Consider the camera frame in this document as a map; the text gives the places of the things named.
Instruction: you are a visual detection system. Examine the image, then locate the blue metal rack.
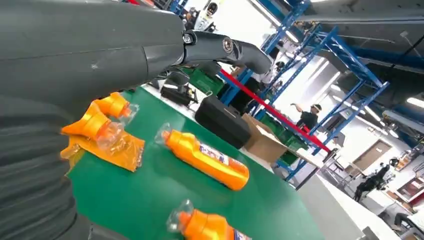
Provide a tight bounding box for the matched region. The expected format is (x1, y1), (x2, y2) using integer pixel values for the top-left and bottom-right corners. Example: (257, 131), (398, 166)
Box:
(165, 0), (391, 182)

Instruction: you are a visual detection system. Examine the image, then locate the black hard case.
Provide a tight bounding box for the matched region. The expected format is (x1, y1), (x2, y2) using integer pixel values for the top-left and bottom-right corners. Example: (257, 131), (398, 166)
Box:
(194, 95), (252, 150)

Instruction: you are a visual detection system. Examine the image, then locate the yellow plastic sheet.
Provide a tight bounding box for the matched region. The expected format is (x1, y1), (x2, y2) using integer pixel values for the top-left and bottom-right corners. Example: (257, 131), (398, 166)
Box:
(59, 128), (146, 173)

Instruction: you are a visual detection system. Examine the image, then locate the white humanoid robot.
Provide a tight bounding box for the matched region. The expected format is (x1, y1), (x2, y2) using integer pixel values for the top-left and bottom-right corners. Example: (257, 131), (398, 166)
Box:
(193, 1), (220, 33)

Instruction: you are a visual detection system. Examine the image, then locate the person in black shirt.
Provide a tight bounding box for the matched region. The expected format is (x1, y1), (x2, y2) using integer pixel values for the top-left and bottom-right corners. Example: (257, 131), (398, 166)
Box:
(290, 102), (323, 131)

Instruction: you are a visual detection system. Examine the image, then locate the black device with cables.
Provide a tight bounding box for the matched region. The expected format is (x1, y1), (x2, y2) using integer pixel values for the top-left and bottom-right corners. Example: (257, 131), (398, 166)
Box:
(160, 83), (199, 108)

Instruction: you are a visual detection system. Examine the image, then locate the orange drink bottle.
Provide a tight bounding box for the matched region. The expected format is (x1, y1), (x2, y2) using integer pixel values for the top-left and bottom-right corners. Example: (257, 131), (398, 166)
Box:
(166, 199), (253, 240)
(60, 100), (124, 151)
(154, 122), (251, 192)
(93, 91), (140, 121)

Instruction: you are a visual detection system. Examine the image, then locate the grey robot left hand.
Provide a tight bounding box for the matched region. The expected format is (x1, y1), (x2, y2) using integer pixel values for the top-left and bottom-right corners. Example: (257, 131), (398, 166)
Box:
(0, 0), (273, 122)

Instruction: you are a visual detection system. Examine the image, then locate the green plastic crate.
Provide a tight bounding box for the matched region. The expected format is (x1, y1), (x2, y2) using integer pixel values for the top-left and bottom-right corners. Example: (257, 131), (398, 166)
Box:
(260, 112), (310, 167)
(188, 67), (226, 96)

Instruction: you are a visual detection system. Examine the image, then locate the red metal bar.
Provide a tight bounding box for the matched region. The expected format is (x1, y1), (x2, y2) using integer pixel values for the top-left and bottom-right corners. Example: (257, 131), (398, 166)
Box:
(219, 68), (332, 154)

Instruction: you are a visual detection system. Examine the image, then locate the brown door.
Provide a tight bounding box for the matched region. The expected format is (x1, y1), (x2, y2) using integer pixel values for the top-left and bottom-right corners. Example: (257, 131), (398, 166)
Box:
(345, 139), (393, 173)

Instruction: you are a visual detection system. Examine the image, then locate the brown cardboard box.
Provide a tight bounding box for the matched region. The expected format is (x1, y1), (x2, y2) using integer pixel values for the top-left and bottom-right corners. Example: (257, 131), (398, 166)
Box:
(241, 113), (290, 164)

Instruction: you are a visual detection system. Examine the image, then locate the black humanoid robot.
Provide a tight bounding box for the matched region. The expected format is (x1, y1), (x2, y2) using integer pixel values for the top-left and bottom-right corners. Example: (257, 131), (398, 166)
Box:
(352, 156), (400, 203)

